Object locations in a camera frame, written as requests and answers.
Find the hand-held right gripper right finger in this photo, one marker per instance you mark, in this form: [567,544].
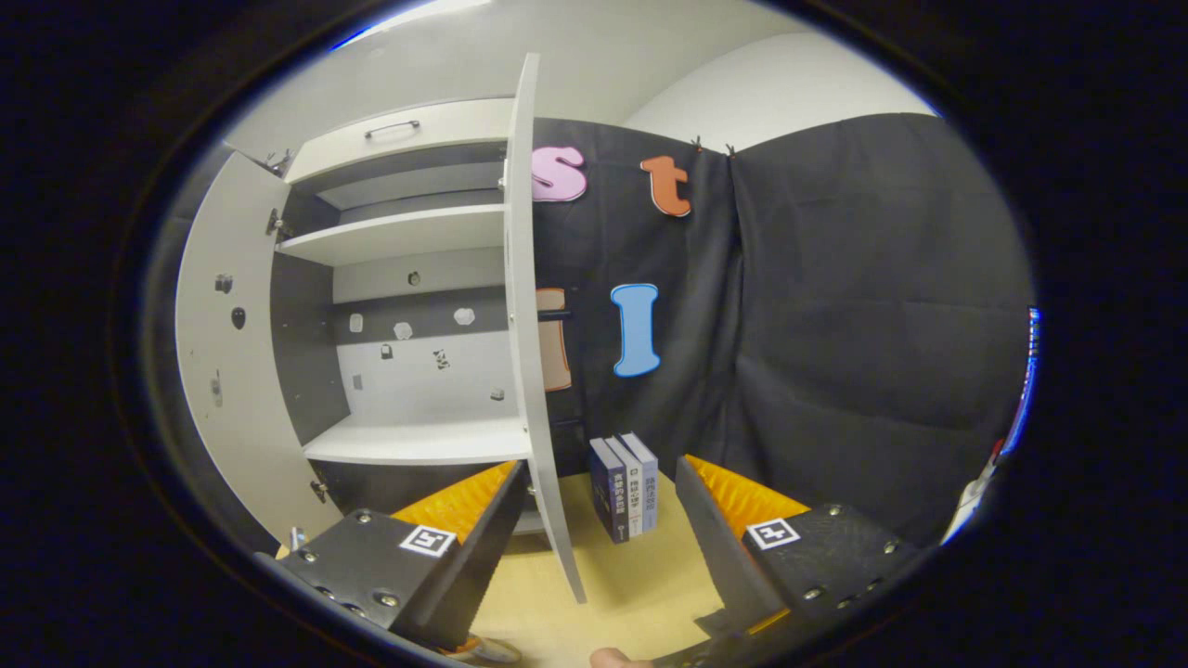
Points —
[719,547]

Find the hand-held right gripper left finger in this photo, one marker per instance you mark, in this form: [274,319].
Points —
[478,557]

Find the white cabinet door cat sticker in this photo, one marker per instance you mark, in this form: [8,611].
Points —
[522,278]

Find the white cabinet door phone sticker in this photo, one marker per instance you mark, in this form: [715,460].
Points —
[232,417]

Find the metal door hinge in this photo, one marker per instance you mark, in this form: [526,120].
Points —
[318,489]
[277,223]

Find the white and grey cabinet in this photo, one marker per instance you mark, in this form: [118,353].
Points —
[306,371]

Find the white cabinet shelf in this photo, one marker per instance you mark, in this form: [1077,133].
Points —
[399,232]

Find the white cabinet drawer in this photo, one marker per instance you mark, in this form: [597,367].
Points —
[445,134]

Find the black backdrop cloth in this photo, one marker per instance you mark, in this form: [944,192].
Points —
[835,325]

